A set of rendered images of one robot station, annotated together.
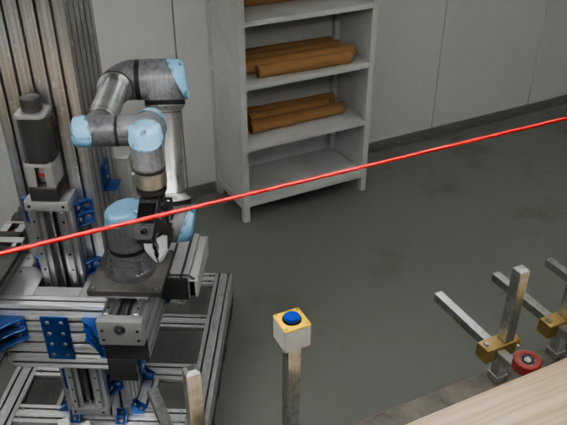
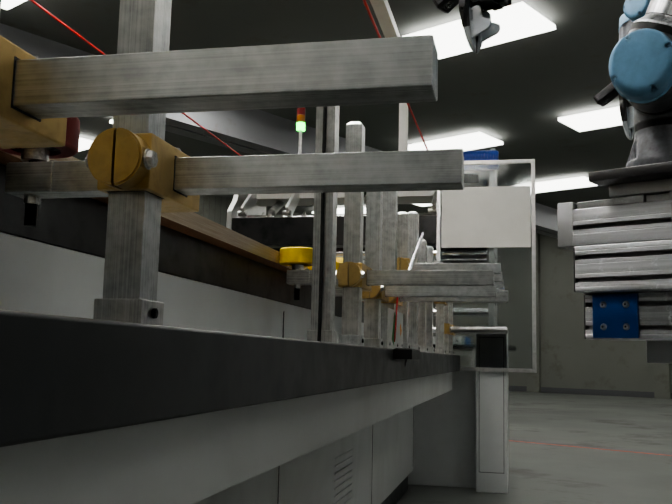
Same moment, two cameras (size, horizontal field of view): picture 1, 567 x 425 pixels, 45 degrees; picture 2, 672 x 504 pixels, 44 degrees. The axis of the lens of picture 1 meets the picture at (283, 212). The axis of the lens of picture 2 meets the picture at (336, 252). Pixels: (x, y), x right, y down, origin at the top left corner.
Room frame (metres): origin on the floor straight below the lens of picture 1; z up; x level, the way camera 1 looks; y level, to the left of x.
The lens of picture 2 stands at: (2.18, -1.14, 0.68)
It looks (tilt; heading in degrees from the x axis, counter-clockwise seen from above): 7 degrees up; 128
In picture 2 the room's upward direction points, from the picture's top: 1 degrees clockwise
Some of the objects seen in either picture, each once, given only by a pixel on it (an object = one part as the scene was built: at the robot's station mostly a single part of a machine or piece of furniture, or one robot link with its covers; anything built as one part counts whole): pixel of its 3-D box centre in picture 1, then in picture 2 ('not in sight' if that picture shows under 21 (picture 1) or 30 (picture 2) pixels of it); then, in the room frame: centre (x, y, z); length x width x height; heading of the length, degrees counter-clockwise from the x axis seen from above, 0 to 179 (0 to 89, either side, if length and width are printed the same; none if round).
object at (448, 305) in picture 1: (479, 335); (225, 177); (1.63, -0.62, 0.84); 0.43 x 0.03 x 0.04; 26
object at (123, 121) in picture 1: (143, 129); not in sight; (1.49, 0.34, 1.61); 0.11 x 0.11 x 0.08; 5
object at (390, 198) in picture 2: not in sight; (389, 265); (0.93, 0.66, 0.92); 0.03 x 0.03 x 0.48; 26
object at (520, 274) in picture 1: (507, 330); (140, 105); (1.59, -0.69, 0.90); 0.03 x 0.03 x 0.48; 26
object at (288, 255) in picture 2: not in sight; (297, 273); (1.02, 0.19, 0.85); 0.08 x 0.08 x 0.11
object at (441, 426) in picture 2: not in sight; (364, 311); (-0.71, 2.80, 0.95); 1.65 x 0.70 x 1.90; 26
